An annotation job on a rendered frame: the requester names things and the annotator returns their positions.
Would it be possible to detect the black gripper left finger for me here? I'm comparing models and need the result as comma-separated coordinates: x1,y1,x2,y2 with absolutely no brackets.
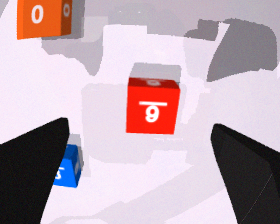
0,117,71,224

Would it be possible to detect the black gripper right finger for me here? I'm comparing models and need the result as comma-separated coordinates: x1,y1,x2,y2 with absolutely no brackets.
211,124,280,224

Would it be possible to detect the orange block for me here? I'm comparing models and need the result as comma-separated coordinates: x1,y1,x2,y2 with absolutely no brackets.
16,0,72,40

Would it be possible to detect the blue block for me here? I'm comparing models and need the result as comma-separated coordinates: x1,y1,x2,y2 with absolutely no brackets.
54,144,81,188

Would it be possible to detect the red block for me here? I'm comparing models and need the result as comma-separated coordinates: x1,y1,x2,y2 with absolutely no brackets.
127,77,181,135

